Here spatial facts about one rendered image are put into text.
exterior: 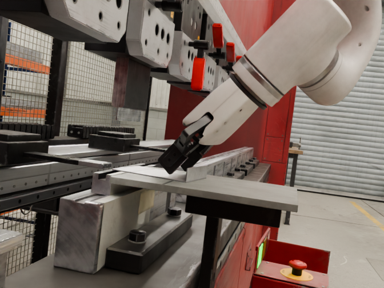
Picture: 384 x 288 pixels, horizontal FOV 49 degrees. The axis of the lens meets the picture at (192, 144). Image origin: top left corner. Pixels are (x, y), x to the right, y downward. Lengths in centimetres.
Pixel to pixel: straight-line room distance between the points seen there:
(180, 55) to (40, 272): 43
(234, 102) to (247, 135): 222
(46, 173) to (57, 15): 56
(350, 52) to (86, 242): 46
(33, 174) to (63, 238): 33
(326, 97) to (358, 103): 786
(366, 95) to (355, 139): 84
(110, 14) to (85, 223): 27
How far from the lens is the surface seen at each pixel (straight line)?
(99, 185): 63
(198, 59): 82
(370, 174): 857
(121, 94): 65
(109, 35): 50
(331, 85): 63
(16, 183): 87
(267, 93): 60
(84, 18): 45
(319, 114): 837
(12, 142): 75
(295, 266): 98
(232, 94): 59
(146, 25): 61
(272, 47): 59
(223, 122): 59
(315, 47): 60
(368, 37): 68
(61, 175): 100
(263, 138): 280
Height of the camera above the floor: 109
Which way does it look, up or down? 3 degrees down
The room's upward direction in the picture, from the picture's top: 7 degrees clockwise
